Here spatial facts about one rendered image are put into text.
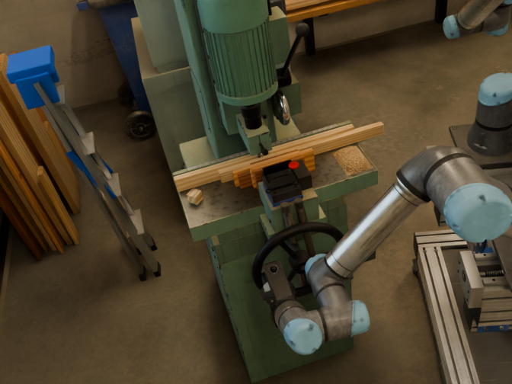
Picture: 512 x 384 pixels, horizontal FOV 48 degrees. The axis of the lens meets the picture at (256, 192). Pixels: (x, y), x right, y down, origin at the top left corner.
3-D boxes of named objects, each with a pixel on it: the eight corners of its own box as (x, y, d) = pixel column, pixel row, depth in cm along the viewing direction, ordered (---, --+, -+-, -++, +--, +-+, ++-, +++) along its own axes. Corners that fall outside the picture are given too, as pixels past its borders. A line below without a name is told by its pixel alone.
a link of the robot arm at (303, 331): (329, 353, 126) (291, 361, 125) (315, 332, 136) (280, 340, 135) (324, 318, 124) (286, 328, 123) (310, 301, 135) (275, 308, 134)
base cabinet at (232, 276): (250, 385, 229) (216, 267, 183) (215, 280, 272) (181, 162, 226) (355, 348, 235) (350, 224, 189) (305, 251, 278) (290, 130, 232)
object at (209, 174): (177, 192, 183) (174, 180, 180) (177, 188, 185) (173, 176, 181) (354, 139, 191) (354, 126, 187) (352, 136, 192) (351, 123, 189)
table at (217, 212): (199, 264, 167) (195, 251, 163) (179, 200, 190) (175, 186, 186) (393, 203, 175) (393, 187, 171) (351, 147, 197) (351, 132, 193)
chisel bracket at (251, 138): (251, 160, 176) (247, 138, 170) (239, 136, 186) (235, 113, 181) (274, 153, 177) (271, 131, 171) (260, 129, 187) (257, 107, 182)
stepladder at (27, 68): (133, 286, 278) (3, 81, 200) (128, 250, 297) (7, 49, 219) (165, 274, 279) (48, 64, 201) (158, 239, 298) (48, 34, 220)
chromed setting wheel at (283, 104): (285, 133, 188) (280, 101, 180) (273, 114, 198) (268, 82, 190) (293, 131, 189) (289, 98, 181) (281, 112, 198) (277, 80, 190)
